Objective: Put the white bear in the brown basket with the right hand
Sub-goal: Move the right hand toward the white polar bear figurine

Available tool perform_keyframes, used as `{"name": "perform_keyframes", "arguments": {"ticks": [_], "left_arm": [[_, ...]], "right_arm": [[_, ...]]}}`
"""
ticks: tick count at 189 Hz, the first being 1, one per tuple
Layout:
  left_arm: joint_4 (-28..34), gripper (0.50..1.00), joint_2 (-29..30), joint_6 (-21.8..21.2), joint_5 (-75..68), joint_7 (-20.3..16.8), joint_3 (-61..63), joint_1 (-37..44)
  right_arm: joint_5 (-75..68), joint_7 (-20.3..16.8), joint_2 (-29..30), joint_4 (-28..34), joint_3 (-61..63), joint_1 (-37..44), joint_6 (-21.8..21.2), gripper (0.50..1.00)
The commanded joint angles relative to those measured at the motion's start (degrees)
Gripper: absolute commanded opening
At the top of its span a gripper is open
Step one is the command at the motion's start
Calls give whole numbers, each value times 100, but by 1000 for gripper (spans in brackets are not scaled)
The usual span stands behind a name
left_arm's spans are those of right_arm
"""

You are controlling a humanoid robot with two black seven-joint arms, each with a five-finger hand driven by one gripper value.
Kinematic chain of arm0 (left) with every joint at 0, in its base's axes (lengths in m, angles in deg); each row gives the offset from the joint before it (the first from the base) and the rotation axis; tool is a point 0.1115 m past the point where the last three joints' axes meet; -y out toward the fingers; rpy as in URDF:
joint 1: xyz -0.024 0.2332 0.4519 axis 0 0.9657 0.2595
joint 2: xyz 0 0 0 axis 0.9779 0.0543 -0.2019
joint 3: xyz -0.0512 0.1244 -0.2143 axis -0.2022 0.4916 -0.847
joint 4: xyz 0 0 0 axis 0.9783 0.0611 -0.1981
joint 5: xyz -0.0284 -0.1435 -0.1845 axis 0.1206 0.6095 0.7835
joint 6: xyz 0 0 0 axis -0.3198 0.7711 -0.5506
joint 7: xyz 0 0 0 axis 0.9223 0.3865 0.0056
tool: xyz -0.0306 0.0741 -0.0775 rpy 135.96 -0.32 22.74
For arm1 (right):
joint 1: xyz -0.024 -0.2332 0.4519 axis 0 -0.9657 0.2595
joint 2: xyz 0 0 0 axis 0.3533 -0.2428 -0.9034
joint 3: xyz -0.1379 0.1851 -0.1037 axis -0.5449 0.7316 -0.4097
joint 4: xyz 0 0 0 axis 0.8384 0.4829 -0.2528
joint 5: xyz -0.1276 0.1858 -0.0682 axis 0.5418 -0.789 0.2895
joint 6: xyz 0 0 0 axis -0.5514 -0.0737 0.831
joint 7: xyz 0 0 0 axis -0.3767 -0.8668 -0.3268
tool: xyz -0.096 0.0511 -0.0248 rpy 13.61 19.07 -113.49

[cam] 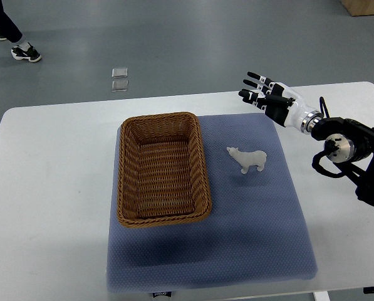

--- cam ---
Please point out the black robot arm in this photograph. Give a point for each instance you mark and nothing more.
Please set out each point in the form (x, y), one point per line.
(348, 151)

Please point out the white polar bear figurine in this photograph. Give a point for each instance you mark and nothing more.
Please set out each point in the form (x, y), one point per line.
(256, 158)

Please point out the black label tag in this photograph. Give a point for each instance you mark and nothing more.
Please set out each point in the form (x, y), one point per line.
(161, 294)

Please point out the wooden box corner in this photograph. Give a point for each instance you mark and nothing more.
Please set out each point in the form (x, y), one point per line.
(359, 7)

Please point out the black white sneaker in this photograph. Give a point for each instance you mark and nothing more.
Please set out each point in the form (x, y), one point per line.
(31, 54)

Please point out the brown wicker basket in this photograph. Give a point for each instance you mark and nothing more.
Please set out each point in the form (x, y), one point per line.
(162, 173)

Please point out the upper metal floor plate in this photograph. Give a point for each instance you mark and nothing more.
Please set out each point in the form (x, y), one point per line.
(120, 72)

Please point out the blue quilted mat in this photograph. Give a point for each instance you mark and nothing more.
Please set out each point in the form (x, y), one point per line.
(256, 231)

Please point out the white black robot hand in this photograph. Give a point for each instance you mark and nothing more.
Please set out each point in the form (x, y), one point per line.
(280, 103)

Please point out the person's leg dark trousers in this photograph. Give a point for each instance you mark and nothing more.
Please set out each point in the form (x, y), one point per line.
(7, 27)

